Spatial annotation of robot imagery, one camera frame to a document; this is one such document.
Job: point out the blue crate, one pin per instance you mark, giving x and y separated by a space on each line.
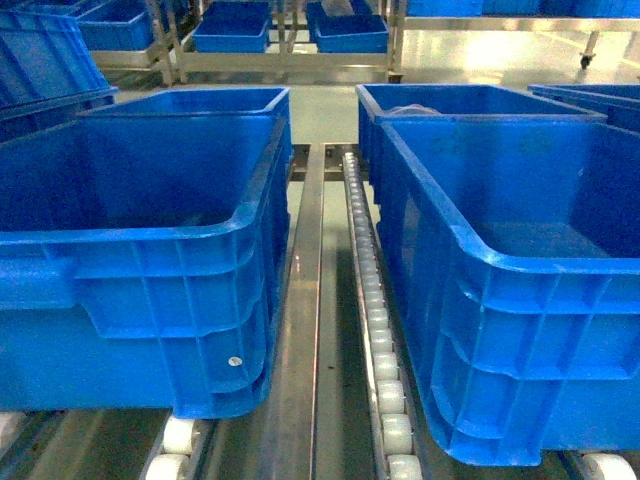
513 249
379 103
271 101
142 262

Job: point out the white roller track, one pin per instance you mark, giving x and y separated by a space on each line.
392 428

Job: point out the stainless steel shelf rack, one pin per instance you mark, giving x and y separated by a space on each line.
320 420

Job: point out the blue crate behind right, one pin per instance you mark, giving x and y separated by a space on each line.
379 103

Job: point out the blue crate behind left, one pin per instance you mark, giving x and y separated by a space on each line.
271 101

